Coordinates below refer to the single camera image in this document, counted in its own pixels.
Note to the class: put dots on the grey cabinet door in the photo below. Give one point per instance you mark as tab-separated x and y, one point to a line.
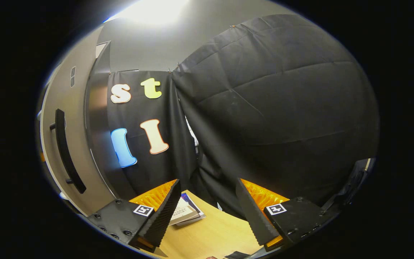
74	104

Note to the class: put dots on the black backdrop cloth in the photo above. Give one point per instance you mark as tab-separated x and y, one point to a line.
282	108
138	111

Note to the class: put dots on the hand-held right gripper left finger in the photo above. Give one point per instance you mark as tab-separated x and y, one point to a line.
165	216

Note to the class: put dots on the blue cover book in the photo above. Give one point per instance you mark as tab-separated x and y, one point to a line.
192	203

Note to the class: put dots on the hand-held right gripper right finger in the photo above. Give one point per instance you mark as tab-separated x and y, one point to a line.
252	212

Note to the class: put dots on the grey cabinet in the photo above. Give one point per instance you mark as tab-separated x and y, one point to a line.
99	118

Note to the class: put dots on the tan paper booklet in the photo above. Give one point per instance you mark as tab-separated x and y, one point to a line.
185	214

